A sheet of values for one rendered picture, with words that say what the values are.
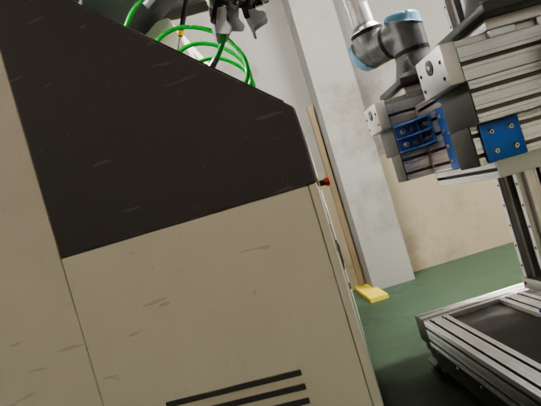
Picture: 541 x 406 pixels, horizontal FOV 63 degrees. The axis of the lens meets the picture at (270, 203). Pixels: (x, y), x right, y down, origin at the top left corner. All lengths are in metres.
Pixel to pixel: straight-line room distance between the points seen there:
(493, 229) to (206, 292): 3.00
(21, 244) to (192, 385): 0.49
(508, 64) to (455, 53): 0.11
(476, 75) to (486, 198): 2.70
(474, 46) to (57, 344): 1.10
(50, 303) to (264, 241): 0.50
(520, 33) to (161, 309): 0.95
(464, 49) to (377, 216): 2.24
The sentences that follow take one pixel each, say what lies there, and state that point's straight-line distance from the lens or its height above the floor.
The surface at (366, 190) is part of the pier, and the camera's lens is 3.16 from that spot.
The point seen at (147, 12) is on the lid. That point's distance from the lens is 1.75.
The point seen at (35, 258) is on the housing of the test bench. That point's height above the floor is 0.81.
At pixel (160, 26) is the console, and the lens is 1.82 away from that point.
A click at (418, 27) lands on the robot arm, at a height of 1.19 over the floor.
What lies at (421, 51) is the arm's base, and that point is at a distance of 1.59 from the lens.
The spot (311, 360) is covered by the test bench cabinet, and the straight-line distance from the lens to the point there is 0.97.
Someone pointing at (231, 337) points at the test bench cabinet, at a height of 0.53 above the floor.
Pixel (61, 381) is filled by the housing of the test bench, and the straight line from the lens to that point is 1.15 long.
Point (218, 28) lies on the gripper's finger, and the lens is 1.18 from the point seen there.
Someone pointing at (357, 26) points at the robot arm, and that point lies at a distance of 1.70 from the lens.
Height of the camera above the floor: 0.77
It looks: level
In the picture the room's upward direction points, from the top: 16 degrees counter-clockwise
